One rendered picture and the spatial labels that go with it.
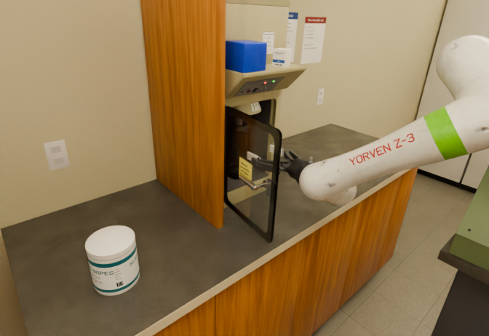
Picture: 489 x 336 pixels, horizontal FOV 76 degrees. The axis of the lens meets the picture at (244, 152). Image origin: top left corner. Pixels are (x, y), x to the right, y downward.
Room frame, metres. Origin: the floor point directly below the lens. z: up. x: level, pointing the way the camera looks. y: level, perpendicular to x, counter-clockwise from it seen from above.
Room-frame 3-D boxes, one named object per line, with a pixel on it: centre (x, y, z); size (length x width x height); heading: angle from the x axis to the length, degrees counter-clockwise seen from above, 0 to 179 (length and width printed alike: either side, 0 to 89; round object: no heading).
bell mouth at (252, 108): (1.27, 0.02, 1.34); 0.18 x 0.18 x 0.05
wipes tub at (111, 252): (0.70, 0.37, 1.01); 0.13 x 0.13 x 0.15
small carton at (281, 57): (1.19, -0.12, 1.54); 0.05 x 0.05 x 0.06; 58
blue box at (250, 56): (1.07, 0.01, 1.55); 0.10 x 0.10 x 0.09; 42
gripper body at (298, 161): (1.00, -0.18, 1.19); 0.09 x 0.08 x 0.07; 41
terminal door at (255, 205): (0.94, -0.01, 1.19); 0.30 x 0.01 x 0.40; 35
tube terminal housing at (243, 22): (1.27, 0.06, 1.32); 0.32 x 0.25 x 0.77; 132
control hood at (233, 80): (1.14, -0.07, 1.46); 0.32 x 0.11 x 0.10; 132
